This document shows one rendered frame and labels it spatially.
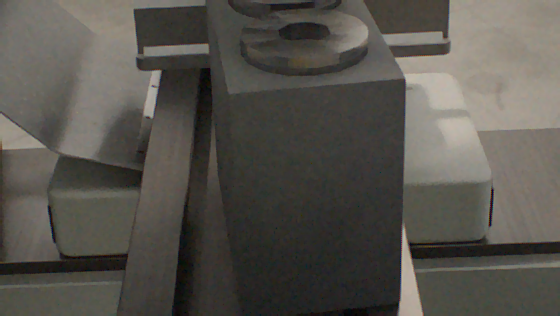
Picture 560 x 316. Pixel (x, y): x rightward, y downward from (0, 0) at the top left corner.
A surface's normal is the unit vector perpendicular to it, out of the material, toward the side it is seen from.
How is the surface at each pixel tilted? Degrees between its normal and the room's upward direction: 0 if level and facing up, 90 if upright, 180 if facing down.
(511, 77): 0
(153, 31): 90
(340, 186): 90
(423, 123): 0
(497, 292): 90
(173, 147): 0
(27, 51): 45
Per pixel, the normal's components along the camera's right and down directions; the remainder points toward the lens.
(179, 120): -0.04, -0.87
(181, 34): 0.05, 0.49
